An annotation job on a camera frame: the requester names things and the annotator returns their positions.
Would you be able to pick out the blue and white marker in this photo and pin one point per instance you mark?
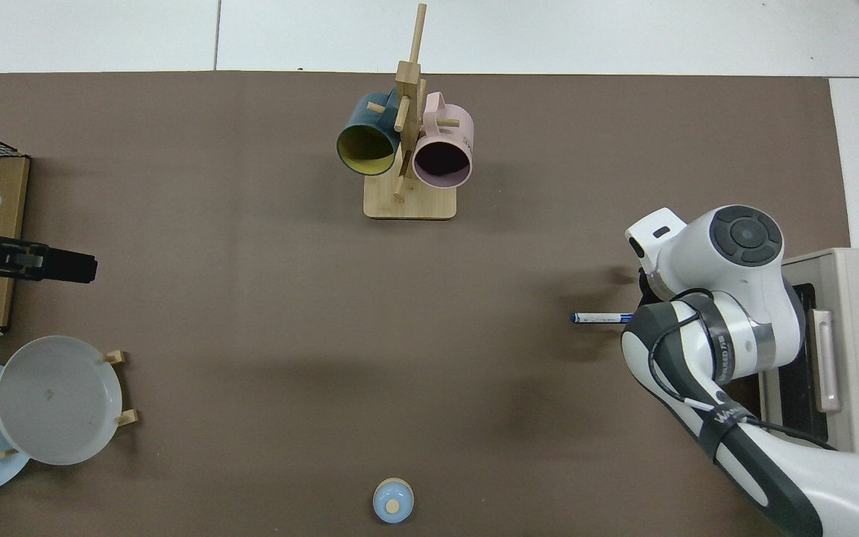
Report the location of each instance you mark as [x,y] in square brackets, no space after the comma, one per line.
[597,318]

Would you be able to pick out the grey plate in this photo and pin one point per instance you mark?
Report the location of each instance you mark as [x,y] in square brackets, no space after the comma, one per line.
[57,399]

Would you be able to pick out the wooden plate rack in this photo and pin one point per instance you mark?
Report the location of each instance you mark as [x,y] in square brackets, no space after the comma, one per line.
[125,418]

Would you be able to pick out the wooden cup stand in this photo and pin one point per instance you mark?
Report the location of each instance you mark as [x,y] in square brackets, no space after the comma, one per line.
[418,205]

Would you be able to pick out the pink cup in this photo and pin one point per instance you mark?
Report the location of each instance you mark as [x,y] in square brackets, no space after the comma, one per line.
[452,127]

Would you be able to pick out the brown table cloth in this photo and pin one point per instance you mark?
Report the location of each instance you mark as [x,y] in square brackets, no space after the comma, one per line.
[325,335]

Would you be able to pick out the small blue round thing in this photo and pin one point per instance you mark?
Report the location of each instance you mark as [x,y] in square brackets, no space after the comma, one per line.
[392,500]

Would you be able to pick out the dark blue cup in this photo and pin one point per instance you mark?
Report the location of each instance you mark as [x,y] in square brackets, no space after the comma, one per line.
[359,119]

